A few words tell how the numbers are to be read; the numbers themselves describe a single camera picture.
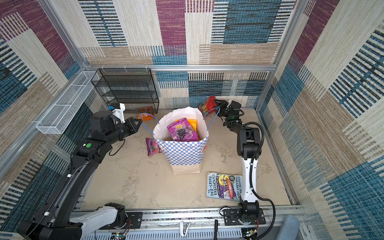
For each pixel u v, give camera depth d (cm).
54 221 37
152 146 96
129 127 60
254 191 64
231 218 73
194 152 73
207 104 111
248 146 64
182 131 85
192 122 91
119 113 61
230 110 89
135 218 73
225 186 81
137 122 69
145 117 115
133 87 108
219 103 97
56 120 71
